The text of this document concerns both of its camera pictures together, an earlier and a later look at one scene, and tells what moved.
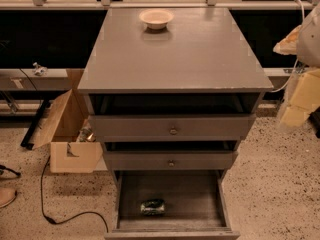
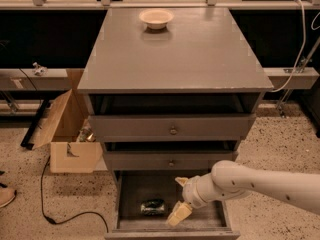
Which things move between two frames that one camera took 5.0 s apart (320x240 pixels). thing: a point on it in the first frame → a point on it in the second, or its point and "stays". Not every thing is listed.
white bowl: (156, 19) stays
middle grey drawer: (174, 160) stays
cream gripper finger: (288, 46) → (181, 180)
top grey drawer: (172, 128) stays
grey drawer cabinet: (171, 108) stays
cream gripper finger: (306, 96) → (182, 210)
